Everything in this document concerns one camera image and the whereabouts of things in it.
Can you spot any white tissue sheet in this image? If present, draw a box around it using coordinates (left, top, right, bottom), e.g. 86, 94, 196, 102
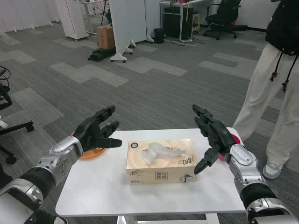
142, 142, 187, 164

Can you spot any person in beige trousers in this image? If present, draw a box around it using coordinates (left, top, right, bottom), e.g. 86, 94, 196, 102
232, 0, 299, 180

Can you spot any white cabinet on castors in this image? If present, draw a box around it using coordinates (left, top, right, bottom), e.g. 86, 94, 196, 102
55, 0, 90, 42

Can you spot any white power strip with cables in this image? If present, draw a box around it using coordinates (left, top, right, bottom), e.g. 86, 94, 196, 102
171, 37, 206, 46

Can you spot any orange plate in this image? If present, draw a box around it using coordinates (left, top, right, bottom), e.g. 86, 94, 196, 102
79, 148, 106, 161

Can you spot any black office chair base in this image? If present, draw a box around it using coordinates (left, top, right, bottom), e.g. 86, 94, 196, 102
0, 66, 35, 164

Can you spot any white office desk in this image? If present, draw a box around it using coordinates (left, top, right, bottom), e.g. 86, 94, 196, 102
159, 0, 206, 42

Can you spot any brown cardboard box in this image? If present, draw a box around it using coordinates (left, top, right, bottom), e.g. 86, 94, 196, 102
97, 24, 115, 49

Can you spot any black computer tower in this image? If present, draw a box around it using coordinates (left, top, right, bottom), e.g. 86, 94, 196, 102
163, 7, 193, 40

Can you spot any white plastic stool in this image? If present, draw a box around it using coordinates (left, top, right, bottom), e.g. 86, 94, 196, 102
192, 11, 200, 31

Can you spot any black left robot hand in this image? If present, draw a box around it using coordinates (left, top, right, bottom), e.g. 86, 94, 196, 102
74, 105, 123, 153

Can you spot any white partition row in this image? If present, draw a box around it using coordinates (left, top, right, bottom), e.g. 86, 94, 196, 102
0, 0, 61, 33

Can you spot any beige cardboard tissue box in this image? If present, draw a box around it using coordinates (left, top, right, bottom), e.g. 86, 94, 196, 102
125, 138, 198, 185

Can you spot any white standing desk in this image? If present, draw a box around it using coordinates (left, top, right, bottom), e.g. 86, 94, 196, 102
79, 0, 110, 35

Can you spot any black floor bag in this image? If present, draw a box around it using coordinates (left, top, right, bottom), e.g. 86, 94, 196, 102
87, 47, 117, 62

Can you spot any white table frame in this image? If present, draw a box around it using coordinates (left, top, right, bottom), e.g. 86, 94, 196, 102
116, 213, 219, 224

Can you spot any white wheeled partition panel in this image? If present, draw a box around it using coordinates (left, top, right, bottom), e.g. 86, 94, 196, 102
109, 0, 148, 63
144, 0, 162, 43

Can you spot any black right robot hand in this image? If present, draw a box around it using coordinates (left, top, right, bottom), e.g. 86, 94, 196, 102
192, 104, 236, 175

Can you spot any red plastic cup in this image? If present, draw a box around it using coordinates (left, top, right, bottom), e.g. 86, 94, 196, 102
218, 134, 242, 162

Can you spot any black waste bin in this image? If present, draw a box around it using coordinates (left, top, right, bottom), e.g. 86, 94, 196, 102
153, 28, 165, 44

